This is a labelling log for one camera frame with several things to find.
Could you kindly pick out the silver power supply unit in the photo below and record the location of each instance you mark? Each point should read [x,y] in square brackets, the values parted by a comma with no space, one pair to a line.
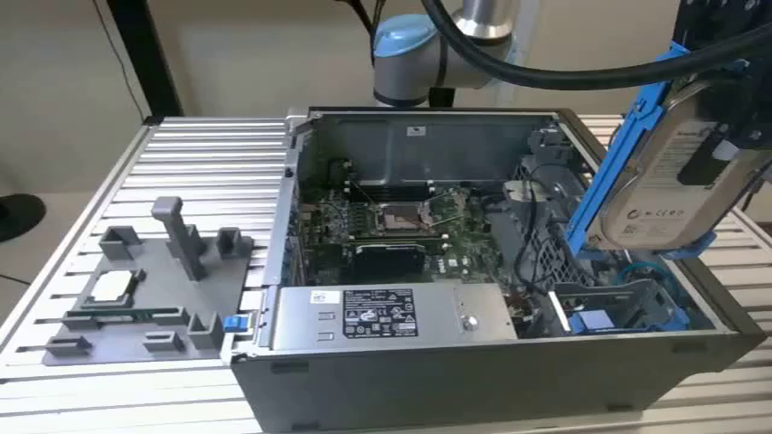
[302,316]

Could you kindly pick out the silver CPU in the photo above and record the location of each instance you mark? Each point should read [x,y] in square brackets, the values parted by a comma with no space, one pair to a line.
[111,287]

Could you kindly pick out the grey perforated disk bay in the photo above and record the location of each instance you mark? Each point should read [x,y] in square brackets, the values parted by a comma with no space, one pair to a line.
[543,257]

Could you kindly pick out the grey parts rack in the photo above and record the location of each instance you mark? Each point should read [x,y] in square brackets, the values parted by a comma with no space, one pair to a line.
[181,307]

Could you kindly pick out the black expansion card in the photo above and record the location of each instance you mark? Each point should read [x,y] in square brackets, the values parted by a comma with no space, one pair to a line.
[386,262]

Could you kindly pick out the black upright frame post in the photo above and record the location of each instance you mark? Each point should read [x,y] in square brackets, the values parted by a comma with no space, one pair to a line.
[151,59]

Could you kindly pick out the open grey PC case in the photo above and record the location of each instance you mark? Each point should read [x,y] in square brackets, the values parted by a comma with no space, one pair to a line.
[422,389]

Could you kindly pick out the CPU socket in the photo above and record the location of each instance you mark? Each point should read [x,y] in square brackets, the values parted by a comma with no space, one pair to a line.
[403,219]

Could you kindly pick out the blue disk carrier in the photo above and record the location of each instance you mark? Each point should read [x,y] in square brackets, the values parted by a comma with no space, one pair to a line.
[591,322]

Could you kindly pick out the locking lever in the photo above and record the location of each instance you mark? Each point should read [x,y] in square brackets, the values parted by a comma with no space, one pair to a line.
[450,219]

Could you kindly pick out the blue case latch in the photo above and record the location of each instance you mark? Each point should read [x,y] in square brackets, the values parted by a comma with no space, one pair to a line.
[234,324]

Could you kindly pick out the small silver metal block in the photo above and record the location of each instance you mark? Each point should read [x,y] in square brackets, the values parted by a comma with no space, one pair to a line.
[523,191]

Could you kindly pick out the hard disk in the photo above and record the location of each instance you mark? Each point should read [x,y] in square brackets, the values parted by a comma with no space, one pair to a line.
[663,181]

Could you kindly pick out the black round stand base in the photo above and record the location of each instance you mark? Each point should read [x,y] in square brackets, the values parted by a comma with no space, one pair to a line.
[18,217]

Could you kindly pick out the green motherboard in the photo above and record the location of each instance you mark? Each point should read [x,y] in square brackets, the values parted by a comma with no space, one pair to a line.
[465,253]

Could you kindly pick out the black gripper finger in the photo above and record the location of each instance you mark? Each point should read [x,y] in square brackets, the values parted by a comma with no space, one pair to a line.
[706,158]

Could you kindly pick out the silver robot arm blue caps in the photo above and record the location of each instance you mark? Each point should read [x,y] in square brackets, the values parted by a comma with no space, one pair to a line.
[410,68]

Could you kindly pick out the green RAM stick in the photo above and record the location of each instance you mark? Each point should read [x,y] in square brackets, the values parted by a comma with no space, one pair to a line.
[139,314]

